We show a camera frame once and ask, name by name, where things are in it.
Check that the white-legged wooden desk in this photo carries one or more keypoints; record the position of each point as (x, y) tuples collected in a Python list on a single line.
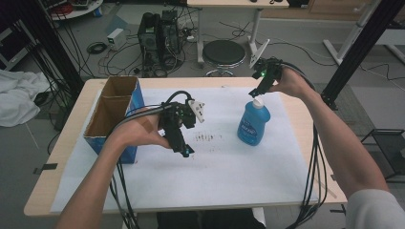
[(235, 3)]

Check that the person's left hand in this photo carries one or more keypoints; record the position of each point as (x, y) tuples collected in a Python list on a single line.
[(137, 132)]

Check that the white metal stand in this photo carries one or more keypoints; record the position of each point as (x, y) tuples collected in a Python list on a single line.
[(350, 38)]

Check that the blue cardboard box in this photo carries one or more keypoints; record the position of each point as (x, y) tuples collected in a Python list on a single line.
[(108, 114)]

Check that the black tape strip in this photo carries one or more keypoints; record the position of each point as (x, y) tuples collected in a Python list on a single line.
[(46, 167)]

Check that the person's right hand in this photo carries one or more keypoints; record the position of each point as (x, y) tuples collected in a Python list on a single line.
[(293, 84)]

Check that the white paper sheet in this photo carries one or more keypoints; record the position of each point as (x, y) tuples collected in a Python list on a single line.
[(207, 178)]

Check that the black computer tower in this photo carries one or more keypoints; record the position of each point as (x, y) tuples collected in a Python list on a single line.
[(170, 31), (148, 38)]

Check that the black round stool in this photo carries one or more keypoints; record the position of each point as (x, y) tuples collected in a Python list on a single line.
[(223, 52)]

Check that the small white box device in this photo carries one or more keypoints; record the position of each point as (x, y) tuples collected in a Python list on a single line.
[(116, 38)]

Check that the blue bottle with white cap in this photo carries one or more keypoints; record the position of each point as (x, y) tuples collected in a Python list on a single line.
[(253, 124)]

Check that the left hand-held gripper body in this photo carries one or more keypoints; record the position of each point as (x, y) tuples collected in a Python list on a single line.
[(176, 116)]

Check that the round white table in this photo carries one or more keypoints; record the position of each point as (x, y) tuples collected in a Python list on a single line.
[(79, 12)]

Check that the person's white sleeve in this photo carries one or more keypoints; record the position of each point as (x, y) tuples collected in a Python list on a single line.
[(375, 210)]

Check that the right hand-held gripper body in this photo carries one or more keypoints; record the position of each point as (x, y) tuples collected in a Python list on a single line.
[(270, 70)]

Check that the person's dark-trousered legs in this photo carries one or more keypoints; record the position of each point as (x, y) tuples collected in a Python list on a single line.
[(207, 219)]

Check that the grey floor mat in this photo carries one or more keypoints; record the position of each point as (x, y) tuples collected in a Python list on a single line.
[(353, 111)]

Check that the black metal post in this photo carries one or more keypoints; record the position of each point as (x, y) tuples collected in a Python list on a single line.
[(51, 47), (359, 51)]

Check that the white cloth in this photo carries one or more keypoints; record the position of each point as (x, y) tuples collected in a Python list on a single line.
[(19, 95)]

